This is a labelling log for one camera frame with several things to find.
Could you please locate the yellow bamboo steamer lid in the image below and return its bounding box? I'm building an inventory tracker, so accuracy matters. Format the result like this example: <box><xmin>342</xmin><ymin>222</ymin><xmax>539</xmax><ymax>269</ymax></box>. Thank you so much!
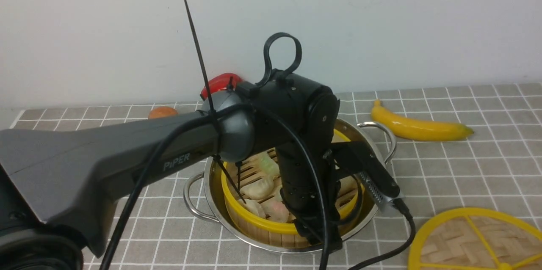
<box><xmin>408</xmin><ymin>208</ymin><xmax>542</xmax><ymax>270</ymax></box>

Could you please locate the green dumpling behind buns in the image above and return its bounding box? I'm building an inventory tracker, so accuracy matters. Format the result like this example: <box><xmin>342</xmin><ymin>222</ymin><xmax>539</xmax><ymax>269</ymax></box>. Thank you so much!
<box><xmin>251</xmin><ymin>151</ymin><xmax>279</xmax><ymax>177</ymax></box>

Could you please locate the black zip tie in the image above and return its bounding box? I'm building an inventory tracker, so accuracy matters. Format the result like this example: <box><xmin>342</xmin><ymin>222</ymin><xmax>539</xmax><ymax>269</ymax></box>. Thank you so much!
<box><xmin>183</xmin><ymin>0</ymin><xmax>246</xmax><ymax>202</ymax></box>

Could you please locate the red bell pepper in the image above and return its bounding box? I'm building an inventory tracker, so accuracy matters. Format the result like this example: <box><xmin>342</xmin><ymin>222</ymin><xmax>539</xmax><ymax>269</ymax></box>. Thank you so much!
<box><xmin>208</xmin><ymin>73</ymin><xmax>243</xmax><ymax>94</ymax></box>

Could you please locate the yellow banana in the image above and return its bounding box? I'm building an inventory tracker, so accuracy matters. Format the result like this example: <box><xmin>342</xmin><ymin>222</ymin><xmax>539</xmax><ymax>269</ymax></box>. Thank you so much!
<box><xmin>371</xmin><ymin>99</ymin><xmax>475</xmax><ymax>141</ymax></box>

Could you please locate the cream pleated steamed bun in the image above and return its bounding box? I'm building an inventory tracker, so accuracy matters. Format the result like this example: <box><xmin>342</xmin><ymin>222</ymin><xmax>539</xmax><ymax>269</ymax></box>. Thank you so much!
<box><xmin>240</xmin><ymin>176</ymin><xmax>274</xmax><ymax>199</ymax></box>

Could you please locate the yellow rimmed bamboo steamer basket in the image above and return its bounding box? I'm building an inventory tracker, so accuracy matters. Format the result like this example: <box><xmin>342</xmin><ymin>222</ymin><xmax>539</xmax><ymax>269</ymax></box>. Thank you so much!
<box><xmin>213</xmin><ymin>148</ymin><xmax>374</xmax><ymax>252</ymax></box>

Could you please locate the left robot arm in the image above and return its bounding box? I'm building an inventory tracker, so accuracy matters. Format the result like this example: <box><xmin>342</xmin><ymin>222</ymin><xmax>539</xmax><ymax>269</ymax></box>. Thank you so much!
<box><xmin>1</xmin><ymin>71</ymin><xmax>340</xmax><ymax>270</ymax></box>

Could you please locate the brown potato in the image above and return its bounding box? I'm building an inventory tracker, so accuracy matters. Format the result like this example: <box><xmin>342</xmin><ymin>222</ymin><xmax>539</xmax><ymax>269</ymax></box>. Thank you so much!
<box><xmin>148</xmin><ymin>106</ymin><xmax>178</xmax><ymax>119</ymax></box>

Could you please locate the stainless steel pot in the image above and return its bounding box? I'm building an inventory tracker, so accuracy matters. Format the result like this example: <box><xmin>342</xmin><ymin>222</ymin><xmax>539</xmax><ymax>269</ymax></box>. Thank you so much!
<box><xmin>183</xmin><ymin>118</ymin><xmax>398</xmax><ymax>254</ymax></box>

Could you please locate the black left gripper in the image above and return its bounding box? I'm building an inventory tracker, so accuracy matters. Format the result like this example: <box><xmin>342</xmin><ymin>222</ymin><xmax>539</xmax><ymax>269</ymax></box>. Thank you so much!
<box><xmin>276</xmin><ymin>142</ymin><xmax>343</xmax><ymax>251</ymax></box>

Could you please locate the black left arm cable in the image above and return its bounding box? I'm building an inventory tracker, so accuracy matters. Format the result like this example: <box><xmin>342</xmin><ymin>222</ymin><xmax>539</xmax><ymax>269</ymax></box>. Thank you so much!
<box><xmin>99</xmin><ymin>32</ymin><xmax>416</xmax><ymax>270</ymax></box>

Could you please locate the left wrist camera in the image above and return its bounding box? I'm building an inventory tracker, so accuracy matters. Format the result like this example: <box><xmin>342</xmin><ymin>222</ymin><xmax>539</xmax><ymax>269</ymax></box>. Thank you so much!
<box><xmin>331</xmin><ymin>141</ymin><xmax>412</xmax><ymax>217</ymax></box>

